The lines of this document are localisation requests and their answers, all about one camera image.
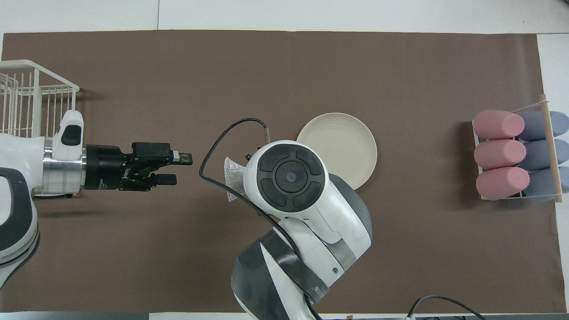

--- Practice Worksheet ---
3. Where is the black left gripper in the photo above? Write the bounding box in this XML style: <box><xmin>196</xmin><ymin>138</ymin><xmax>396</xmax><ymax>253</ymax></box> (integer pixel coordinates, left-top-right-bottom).
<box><xmin>85</xmin><ymin>142</ymin><xmax>193</xmax><ymax>192</ymax></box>

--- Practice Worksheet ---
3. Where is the clear plastic bag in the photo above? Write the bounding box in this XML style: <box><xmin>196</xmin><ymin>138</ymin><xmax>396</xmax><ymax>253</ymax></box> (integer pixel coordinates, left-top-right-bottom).
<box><xmin>224</xmin><ymin>156</ymin><xmax>247</xmax><ymax>203</ymax></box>

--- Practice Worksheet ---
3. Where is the cream round plate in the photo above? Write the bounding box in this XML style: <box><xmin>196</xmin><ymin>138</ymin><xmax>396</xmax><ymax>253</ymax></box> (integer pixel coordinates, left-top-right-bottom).
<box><xmin>297</xmin><ymin>112</ymin><xmax>378</xmax><ymax>190</ymax></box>

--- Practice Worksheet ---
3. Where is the brown table mat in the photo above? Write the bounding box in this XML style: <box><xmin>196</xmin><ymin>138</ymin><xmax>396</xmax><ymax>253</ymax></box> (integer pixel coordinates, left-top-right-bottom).
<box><xmin>0</xmin><ymin>30</ymin><xmax>561</xmax><ymax>314</ymax></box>

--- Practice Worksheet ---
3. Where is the pink plastic cup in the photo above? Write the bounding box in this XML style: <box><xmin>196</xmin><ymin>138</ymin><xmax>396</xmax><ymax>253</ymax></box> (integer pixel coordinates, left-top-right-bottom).
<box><xmin>474</xmin><ymin>139</ymin><xmax>527</xmax><ymax>170</ymax></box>
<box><xmin>476</xmin><ymin>167</ymin><xmax>530</xmax><ymax>201</ymax></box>
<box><xmin>473</xmin><ymin>110</ymin><xmax>525</xmax><ymax>140</ymax></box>

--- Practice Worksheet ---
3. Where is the blue plastic cup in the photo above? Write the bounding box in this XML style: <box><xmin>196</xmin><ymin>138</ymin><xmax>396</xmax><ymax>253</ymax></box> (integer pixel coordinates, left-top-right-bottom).
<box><xmin>518</xmin><ymin>111</ymin><xmax>569</xmax><ymax>142</ymax></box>
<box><xmin>520</xmin><ymin>139</ymin><xmax>569</xmax><ymax>171</ymax></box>
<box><xmin>525</xmin><ymin>167</ymin><xmax>569</xmax><ymax>203</ymax></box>

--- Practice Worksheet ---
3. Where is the white cup holder rack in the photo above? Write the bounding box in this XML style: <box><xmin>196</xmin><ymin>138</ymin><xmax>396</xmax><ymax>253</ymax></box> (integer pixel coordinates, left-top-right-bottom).
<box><xmin>471</xmin><ymin>94</ymin><xmax>569</xmax><ymax>204</ymax></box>

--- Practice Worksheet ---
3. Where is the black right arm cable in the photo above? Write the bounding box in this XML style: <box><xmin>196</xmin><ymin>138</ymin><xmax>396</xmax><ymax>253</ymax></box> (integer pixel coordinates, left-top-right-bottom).
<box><xmin>199</xmin><ymin>118</ymin><xmax>321</xmax><ymax>320</ymax></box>

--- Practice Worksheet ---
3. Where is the white wire dish rack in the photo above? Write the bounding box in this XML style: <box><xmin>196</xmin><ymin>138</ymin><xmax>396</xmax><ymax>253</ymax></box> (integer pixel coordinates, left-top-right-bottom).
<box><xmin>0</xmin><ymin>60</ymin><xmax>80</xmax><ymax>138</ymax></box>

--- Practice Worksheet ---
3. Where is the black right base cable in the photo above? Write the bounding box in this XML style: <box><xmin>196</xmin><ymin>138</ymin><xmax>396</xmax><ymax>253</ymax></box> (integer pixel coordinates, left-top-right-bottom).
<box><xmin>407</xmin><ymin>295</ymin><xmax>485</xmax><ymax>320</ymax></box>

